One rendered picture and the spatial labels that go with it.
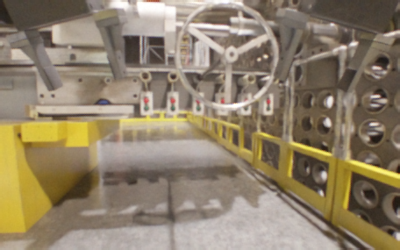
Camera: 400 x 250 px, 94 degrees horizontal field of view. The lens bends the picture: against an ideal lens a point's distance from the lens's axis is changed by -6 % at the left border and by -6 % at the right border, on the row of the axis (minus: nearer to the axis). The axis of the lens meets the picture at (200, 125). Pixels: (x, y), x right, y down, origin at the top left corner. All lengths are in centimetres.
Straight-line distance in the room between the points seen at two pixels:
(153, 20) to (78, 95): 76
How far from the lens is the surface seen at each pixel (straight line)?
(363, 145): 232
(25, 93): 178
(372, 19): 41
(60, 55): 176
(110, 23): 34
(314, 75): 237
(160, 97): 144
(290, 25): 35
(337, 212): 143
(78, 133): 133
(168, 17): 169
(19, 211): 146
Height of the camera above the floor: 69
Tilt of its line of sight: 6 degrees down
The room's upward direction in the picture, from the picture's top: straight up
